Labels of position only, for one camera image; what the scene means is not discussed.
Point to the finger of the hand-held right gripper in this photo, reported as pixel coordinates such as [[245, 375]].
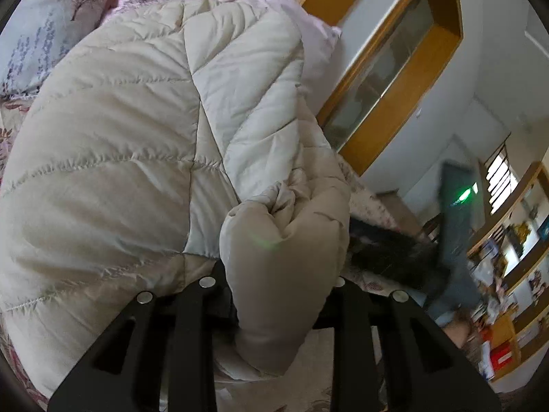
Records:
[[386, 251]]

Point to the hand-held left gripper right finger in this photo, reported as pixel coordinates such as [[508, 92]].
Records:
[[373, 334]]

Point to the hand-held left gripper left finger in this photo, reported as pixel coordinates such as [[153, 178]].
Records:
[[171, 334]]

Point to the cream quilted duvet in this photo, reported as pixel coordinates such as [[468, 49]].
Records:
[[107, 158]]

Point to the person's right hand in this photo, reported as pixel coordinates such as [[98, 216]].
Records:
[[459, 330]]

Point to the barred window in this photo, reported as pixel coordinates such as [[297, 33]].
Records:
[[497, 180]]

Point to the wooden shelf with items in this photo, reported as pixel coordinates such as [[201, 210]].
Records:
[[514, 257]]

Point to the pink flower print pillow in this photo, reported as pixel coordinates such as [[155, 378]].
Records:
[[317, 43]]

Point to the tree print pillow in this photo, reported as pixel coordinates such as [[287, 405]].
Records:
[[43, 30]]

